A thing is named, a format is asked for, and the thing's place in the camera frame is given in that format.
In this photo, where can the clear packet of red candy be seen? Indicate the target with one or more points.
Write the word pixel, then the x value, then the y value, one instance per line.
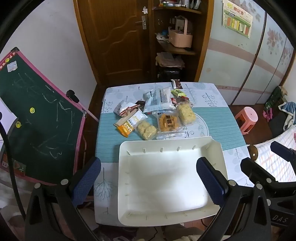
pixel 181 100

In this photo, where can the white plastic tray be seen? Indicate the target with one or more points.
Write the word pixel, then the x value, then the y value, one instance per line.
pixel 161 180

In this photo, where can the bed with checked sheet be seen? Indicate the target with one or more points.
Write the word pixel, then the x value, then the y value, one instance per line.
pixel 270 160

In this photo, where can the clear packet of yellow puffs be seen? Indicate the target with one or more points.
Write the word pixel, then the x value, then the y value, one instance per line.
pixel 146 131

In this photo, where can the dark bag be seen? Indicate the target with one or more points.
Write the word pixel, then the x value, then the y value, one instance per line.
pixel 277 124

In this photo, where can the pale floral wardrobe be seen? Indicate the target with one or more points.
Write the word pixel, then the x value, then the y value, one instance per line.
pixel 231 58

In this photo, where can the blue and white cloth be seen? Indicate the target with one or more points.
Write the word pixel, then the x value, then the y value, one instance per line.
pixel 288 109

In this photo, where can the pink plastic basket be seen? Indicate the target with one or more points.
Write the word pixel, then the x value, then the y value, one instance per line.
pixel 180 38

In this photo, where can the brown wooden bedpost knob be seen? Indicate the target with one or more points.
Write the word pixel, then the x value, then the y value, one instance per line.
pixel 254 151

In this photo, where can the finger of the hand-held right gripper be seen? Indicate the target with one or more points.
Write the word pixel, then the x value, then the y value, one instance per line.
pixel 281 149
pixel 252 169

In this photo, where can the wall calendar poster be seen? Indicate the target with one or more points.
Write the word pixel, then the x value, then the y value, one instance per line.
pixel 237 20

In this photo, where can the stack of folded papers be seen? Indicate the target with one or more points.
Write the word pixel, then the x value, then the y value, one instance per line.
pixel 170 59

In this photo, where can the small dark red snack packet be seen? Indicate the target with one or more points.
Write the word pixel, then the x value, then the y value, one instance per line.
pixel 177 84

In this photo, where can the brown wooden door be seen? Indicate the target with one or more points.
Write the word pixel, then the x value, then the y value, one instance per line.
pixel 111 46

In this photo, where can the green cardboard box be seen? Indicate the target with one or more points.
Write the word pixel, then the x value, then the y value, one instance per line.
pixel 275 97

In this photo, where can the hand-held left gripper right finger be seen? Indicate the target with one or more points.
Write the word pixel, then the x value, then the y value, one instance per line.
pixel 211 183

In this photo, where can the small black snack packet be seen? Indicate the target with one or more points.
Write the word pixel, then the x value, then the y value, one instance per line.
pixel 140 104

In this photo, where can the yellow round magnet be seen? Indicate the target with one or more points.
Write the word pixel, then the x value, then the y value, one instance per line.
pixel 6 60
pixel 18 125
pixel 31 110

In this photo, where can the small green snack packet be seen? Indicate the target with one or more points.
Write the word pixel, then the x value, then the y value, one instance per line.
pixel 178 92

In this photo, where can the large grey-blue snack packet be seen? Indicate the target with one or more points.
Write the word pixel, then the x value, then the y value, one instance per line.
pixel 159 98

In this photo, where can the wooden corner shelf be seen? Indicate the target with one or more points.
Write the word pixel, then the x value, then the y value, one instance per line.
pixel 201 46

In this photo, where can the pink plastic toy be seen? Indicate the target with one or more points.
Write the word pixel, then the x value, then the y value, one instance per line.
pixel 267 114

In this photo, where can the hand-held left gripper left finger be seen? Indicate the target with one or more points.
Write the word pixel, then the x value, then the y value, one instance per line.
pixel 86 183

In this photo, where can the pink plastic stool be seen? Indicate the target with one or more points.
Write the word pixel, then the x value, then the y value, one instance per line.
pixel 248 114

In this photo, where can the orange oat bar packet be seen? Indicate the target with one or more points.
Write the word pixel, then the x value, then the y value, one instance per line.
pixel 126 130

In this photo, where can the orange cracker packet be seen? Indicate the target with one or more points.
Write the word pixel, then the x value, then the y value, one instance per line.
pixel 167 122

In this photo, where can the pink framed green chalkboard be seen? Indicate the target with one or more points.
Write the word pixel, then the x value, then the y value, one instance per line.
pixel 34 129

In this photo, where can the white and maroon snack packet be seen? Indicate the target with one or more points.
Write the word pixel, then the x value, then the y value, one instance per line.
pixel 124 108

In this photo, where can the clear rice cracker packet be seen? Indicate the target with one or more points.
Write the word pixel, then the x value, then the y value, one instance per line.
pixel 186 113

